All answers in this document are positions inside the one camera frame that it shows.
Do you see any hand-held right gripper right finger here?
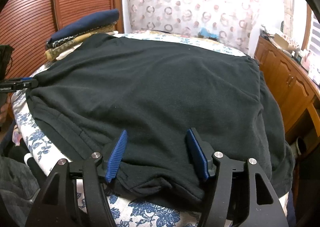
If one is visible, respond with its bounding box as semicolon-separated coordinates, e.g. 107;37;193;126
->
185;127;289;227

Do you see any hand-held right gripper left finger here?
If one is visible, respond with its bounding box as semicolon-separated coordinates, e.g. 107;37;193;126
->
25;129;129;227

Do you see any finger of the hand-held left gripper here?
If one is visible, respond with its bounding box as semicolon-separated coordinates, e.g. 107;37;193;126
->
0;78;39;92

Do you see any black printed t-shirt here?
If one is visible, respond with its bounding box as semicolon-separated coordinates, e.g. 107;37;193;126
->
26;33;295;204

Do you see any person's left hand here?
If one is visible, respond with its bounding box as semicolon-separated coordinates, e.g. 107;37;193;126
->
0;93;12;127

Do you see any cream cloth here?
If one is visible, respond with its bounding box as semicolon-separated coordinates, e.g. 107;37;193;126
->
56;31;118;61

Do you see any dark dotted folded cloth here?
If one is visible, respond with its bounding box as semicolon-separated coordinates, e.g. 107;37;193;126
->
46;22;118;49

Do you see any floral quilt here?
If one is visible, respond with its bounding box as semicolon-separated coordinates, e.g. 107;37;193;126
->
11;29;253;227

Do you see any dark grey cloth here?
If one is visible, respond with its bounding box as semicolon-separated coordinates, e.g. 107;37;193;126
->
0;156;43;227

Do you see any round black object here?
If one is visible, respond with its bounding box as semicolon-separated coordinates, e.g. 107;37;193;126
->
295;137;307;157

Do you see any wooden cabinet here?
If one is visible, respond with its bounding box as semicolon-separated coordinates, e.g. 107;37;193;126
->
255;36;320;155

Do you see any blue fabric item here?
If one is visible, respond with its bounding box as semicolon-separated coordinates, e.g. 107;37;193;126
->
199;27;218;39

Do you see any cardboard box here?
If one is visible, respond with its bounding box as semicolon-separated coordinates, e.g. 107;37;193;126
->
274;29;300;51

